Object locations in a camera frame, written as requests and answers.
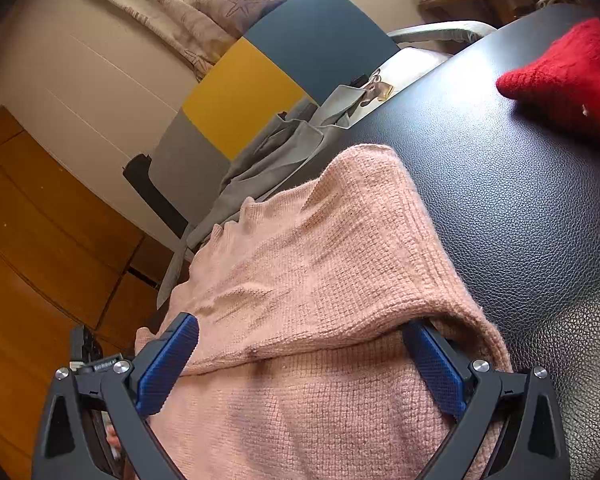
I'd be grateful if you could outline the grey yellow blue chair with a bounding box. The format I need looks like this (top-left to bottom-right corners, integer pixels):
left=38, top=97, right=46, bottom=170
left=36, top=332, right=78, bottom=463
left=123, top=0, right=494, bottom=236

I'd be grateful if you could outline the grey garment on chair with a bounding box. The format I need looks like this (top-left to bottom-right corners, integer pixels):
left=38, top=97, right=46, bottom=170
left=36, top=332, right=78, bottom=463
left=149, top=84, right=377, bottom=306

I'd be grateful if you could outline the red knit garment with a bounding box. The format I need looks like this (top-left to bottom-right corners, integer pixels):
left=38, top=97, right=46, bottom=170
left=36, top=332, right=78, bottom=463
left=496, top=18, right=600, bottom=136

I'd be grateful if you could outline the pink knit sweater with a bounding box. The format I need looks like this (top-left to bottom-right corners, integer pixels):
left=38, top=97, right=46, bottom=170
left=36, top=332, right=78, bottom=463
left=149, top=144, right=512, bottom=479

